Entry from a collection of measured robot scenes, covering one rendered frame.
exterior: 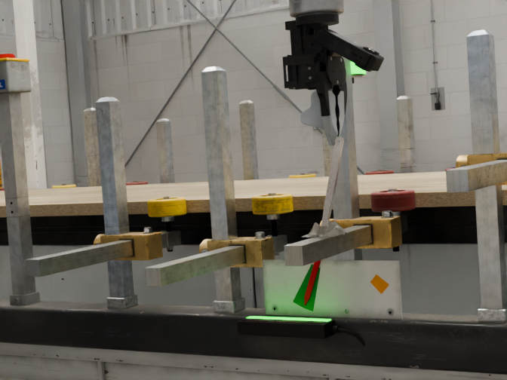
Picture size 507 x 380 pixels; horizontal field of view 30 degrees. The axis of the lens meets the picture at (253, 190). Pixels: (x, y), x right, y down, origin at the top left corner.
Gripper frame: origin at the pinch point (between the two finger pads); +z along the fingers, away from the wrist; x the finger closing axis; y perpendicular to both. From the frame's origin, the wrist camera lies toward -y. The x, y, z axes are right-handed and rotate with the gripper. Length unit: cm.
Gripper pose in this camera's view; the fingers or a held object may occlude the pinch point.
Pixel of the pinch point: (336, 137)
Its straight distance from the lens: 156.5
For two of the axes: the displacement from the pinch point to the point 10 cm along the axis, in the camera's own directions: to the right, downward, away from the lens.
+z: 0.7, 10.0, 0.5
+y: -8.7, 0.3, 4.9
